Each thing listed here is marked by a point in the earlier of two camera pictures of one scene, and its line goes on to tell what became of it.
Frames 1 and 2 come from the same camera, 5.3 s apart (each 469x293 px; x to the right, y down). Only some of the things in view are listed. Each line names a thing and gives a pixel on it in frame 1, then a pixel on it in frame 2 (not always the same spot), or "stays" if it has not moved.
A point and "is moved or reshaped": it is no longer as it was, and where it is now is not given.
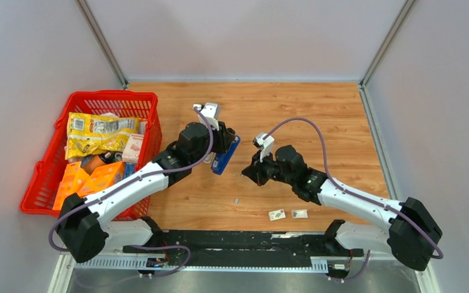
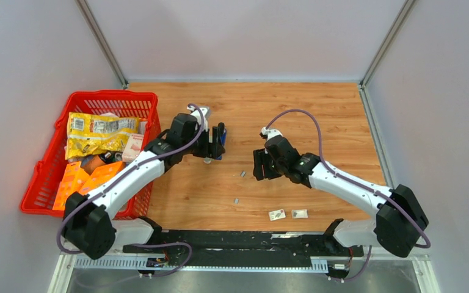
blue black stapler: (221, 160) is moved or reshaped
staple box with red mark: (276, 215) stays
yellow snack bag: (98, 134) stays
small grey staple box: (300, 213) stays
